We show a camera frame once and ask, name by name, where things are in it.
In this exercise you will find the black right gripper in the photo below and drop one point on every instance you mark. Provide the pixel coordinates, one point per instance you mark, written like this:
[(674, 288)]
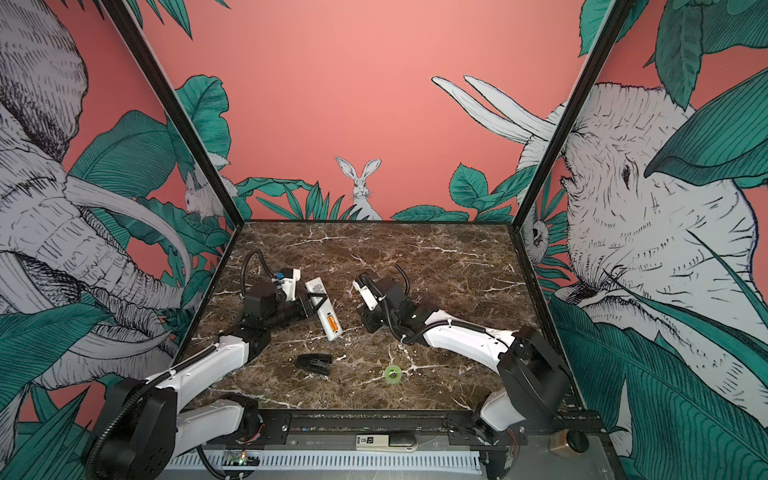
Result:
[(368, 319)]

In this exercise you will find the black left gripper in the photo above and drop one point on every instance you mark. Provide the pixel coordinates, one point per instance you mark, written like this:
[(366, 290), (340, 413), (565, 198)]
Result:
[(305, 309)]

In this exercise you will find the white remote control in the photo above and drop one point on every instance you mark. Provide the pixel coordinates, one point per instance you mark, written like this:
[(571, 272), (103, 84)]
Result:
[(327, 315)]

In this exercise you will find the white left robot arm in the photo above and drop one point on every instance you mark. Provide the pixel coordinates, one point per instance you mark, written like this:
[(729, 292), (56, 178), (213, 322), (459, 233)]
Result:
[(145, 424)]

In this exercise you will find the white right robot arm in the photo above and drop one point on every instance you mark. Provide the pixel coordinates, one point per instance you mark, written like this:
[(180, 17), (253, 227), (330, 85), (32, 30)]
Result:
[(535, 379)]

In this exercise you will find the black plastic clip part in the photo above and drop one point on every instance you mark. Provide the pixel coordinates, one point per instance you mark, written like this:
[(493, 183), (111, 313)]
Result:
[(315, 363)]

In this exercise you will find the white perforated front strip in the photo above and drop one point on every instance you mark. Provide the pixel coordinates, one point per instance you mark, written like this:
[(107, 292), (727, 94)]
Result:
[(462, 462)]

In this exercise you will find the brass knob block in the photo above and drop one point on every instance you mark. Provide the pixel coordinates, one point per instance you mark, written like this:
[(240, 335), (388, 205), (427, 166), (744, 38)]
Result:
[(569, 443)]

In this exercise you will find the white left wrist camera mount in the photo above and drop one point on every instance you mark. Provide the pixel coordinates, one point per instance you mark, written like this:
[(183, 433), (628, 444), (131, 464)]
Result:
[(286, 281)]

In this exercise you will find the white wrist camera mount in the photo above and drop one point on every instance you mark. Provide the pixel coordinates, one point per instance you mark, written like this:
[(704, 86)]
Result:
[(368, 290), (286, 281)]

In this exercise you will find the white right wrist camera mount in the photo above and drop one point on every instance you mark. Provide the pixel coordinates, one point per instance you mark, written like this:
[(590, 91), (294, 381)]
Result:
[(368, 290)]

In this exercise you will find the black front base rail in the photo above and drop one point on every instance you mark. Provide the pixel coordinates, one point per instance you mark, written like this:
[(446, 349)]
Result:
[(458, 426)]

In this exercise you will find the white label box on rail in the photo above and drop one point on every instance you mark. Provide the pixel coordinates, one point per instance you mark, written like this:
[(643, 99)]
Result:
[(401, 442)]

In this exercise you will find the black corner frame post left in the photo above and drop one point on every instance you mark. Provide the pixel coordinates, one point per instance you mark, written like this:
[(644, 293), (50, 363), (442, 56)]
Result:
[(127, 27)]

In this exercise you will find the black corner frame post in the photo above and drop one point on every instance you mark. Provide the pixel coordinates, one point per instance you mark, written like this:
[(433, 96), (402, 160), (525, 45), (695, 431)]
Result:
[(127, 27), (609, 31)]

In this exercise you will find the black corner frame post right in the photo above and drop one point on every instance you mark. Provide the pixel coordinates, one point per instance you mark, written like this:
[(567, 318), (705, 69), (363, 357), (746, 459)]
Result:
[(609, 31)]

